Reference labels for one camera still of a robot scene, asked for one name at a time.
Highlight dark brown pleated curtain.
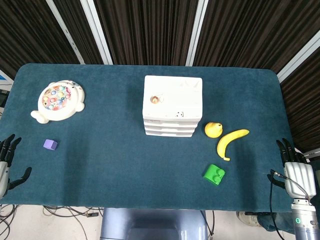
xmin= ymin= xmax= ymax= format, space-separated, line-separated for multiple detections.
xmin=0 ymin=0 xmax=320 ymax=153

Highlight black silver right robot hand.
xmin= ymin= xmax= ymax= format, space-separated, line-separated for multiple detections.
xmin=267 ymin=137 xmax=317 ymax=200

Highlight white shoe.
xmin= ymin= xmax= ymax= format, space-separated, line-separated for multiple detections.
xmin=236 ymin=211 xmax=262 ymax=227

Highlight white metal frame post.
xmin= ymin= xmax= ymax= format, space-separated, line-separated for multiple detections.
xmin=276 ymin=32 xmax=320 ymax=83
xmin=185 ymin=0 xmax=210 ymax=67
xmin=79 ymin=0 xmax=114 ymax=65
xmin=46 ymin=0 xmax=87 ymax=65

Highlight yellow toy pear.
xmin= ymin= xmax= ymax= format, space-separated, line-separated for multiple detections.
xmin=204 ymin=121 xmax=224 ymax=139

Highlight purple cube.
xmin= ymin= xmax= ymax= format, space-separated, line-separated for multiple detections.
xmin=43 ymin=138 xmax=59 ymax=152

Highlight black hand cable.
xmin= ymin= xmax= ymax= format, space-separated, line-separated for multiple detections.
xmin=267 ymin=169 xmax=312 ymax=240

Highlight yellow toy banana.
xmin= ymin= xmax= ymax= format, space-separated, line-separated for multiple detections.
xmin=216 ymin=128 xmax=250 ymax=162

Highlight tangled black floor cables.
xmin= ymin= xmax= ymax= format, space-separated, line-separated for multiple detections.
xmin=0 ymin=203 xmax=105 ymax=240

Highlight white fishing game toy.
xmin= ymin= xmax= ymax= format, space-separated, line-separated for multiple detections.
xmin=30 ymin=79 xmax=86 ymax=125

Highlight white plastic drawer cabinet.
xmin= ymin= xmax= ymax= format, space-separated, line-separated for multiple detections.
xmin=142 ymin=75 xmax=203 ymax=138

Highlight green building brick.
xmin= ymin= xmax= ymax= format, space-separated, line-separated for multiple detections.
xmin=202 ymin=163 xmax=226 ymax=186

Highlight clear plastic drawer with dividers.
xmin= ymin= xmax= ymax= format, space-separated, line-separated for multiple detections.
xmin=142 ymin=117 xmax=201 ymax=126

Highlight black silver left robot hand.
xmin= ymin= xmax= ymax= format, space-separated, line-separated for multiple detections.
xmin=0 ymin=134 xmax=33 ymax=200

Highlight teal velvet tablecloth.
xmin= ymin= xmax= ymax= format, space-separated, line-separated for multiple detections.
xmin=0 ymin=62 xmax=308 ymax=235

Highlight blue grey robot torso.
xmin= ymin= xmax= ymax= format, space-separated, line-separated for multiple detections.
xmin=99 ymin=207 xmax=208 ymax=240

